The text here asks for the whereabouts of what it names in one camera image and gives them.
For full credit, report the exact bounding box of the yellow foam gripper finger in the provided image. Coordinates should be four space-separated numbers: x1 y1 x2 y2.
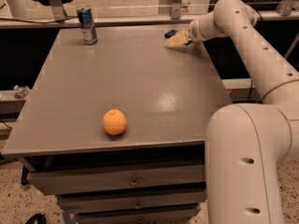
164 31 191 48

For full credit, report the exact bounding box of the dark blue rxbar wrapper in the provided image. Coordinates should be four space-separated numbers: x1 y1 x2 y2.
164 30 178 39

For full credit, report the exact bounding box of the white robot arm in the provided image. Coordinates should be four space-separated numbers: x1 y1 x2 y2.
165 0 299 224

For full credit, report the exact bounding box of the blue silver redbull can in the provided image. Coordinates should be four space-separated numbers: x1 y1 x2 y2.
77 6 97 45

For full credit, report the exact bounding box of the grey metal ledge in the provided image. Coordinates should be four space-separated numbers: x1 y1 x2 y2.
222 78 260 103

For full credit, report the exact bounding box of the metal railing bar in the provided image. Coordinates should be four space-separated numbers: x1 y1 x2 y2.
0 10 280 30

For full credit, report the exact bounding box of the orange fruit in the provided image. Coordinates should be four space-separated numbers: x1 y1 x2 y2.
103 109 127 135

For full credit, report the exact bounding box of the grey drawer cabinet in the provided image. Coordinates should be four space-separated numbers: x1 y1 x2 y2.
4 26 230 224

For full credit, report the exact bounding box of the middle grey drawer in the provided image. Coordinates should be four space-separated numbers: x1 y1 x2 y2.
58 189 206 213

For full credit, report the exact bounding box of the grey drawer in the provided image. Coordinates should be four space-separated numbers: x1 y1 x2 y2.
76 204 199 224
27 164 205 195
58 189 206 213

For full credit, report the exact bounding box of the crumpled clear plastic piece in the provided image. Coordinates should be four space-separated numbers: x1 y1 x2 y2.
13 85 30 99

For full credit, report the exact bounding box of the bottom grey drawer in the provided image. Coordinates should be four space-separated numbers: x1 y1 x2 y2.
76 204 199 224

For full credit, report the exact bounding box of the top grey drawer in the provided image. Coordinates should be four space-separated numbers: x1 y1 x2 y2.
27 164 205 195

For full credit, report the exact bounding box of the black cable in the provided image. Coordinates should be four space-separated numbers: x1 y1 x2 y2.
0 15 78 25

